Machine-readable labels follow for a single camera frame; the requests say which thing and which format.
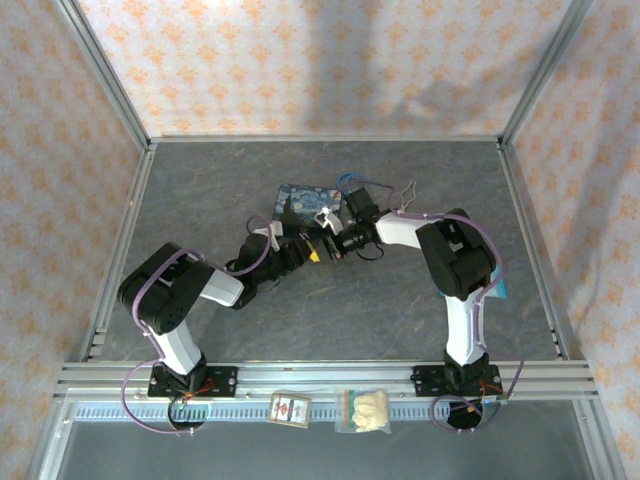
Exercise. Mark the teal flat sheet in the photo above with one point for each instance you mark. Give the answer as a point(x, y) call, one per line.
point(500, 289)

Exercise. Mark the aluminium side rail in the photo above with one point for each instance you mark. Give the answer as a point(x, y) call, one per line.
point(131, 215)
point(520, 200)

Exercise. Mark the small controller board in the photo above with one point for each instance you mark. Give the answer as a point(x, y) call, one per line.
point(495, 400)
point(197, 409)

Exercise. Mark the aluminium frame post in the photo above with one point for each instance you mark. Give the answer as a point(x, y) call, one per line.
point(542, 75)
point(111, 80)

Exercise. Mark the starry night painted box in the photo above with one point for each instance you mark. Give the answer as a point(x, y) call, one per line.
point(300, 205)

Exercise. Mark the clear bag with pale pieces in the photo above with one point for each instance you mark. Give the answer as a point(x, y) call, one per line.
point(365, 411)

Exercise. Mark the wide aluminium base rail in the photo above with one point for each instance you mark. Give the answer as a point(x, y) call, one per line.
point(325, 375)

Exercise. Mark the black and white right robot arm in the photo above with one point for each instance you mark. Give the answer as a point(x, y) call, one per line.
point(450, 260)

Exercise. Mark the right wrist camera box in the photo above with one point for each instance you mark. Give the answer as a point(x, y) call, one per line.
point(326, 218)

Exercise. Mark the short aluminium cross rail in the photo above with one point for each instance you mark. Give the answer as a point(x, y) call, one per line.
point(325, 139)

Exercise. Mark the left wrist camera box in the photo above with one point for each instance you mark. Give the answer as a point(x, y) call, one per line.
point(267, 231)

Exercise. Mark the small printed card box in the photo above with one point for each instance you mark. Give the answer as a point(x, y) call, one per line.
point(290, 410)

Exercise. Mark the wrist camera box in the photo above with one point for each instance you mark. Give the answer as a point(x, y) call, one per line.
point(267, 231)
point(326, 218)

